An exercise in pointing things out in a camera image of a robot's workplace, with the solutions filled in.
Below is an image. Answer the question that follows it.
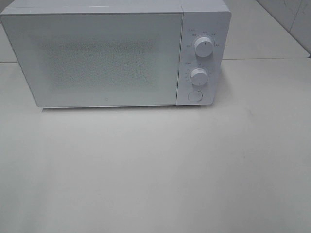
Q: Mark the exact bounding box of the round door release button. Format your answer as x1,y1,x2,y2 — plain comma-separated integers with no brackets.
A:
188,91,203,103

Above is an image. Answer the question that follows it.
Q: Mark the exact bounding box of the white timer knob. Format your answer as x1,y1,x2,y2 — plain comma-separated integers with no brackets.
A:
190,68,209,86

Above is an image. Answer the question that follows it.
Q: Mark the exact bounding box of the white microwave door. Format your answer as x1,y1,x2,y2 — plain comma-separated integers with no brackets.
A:
1,13,182,108

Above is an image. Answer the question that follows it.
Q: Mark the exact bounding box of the white upper power knob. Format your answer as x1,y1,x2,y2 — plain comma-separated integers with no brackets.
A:
194,35,215,58

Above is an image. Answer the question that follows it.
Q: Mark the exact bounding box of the white microwave oven body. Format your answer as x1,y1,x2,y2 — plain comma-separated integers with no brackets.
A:
0,0,231,107

